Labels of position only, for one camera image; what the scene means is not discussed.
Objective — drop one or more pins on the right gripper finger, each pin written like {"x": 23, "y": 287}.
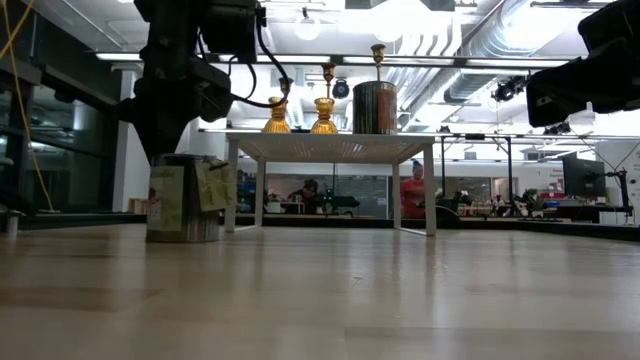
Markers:
{"x": 615, "y": 25}
{"x": 585, "y": 90}

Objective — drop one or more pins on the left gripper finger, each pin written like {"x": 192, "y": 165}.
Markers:
{"x": 175, "y": 135}
{"x": 150, "y": 135}

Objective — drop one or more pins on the silver tin candle with tag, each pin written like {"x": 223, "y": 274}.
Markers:
{"x": 375, "y": 107}
{"x": 185, "y": 210}

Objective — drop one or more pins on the amber ribbed glass candle holder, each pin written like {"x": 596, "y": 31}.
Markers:
{"x": 276, "y": 125}
{"x": 324, "y": 125}

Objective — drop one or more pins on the tall brass candlestick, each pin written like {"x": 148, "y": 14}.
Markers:
{"x": 378, "y": 50}

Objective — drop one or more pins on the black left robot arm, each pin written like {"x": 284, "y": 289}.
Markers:
{"x": 167, "y": 30}

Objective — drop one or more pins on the ceiling light strip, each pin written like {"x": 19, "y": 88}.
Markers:
{"x": 520, "y": 63}
{"x": 300, "y": 58}
{"x": 117, "y": 57}
{"x": 415, "y": 60}

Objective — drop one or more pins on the wooden crates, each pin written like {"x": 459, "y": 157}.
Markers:
{"x": 137, "y": 206}

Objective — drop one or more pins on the black ceiling spotlight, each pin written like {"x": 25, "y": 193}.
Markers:
{"x": 341, "y": 89}
{"x": 510, "y": 89}

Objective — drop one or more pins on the black monitor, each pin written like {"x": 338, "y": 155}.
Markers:
{"x": 582, "y": 177}

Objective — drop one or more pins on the person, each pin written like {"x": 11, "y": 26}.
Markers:
{"x": 412, "y": 195}
{"x": 307, "y": 192}

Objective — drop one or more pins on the round white pendant lamp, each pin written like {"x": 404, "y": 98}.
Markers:
{"x": 307, "y": 27}

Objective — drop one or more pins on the white perforated metal shelf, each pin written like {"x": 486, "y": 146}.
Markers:
{"x": 330, "y": 147}

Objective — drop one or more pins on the silver ventilation duct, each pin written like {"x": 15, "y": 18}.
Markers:
{"x": 465, "y": 87}

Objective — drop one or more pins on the small white post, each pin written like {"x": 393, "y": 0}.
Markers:
{"x": 12, "y": 227}

